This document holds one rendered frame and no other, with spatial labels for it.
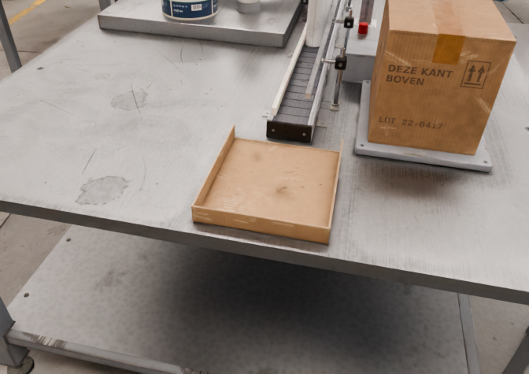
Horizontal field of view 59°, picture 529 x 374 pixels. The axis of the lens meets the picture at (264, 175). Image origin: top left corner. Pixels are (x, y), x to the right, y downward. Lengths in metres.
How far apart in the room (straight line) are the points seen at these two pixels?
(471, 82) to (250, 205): 0.51
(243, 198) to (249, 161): 0.13
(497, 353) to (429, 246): 1.03
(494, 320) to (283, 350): 0.87
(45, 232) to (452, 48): 1.78
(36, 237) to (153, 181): 1.27
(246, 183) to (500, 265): 0.50
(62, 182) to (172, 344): 0.63
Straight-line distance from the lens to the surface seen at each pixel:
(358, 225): 0.92
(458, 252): 0.93
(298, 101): 1.19
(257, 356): 1.43
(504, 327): 1.98
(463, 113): 1.09
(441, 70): 1.04
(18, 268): 2.13
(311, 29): 1.48
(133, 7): 1.87
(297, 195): 0.96
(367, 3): 1.87
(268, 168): 1.02
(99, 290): 1.64
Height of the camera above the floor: 1.45
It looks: 38 degrees down
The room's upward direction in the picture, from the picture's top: 2 degrees clockwise
